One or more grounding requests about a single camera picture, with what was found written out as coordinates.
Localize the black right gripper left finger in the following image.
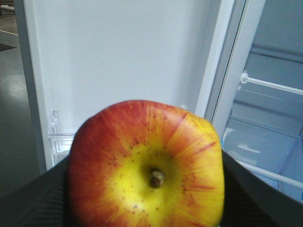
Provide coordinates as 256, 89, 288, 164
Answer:
0, 157, 79, 227

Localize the open fridge cabinet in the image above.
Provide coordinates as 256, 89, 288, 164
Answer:
205, 0, 303, 202

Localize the upper clear door bin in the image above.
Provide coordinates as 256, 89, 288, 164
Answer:
47, 110, 75, 169

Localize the open fridge door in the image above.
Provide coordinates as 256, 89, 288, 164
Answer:
15, 0, 236, 170

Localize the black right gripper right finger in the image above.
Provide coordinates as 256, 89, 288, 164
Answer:
220, 151, 303, 227

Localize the red yellow apple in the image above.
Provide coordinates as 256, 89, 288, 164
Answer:
67, 100, 224, 227

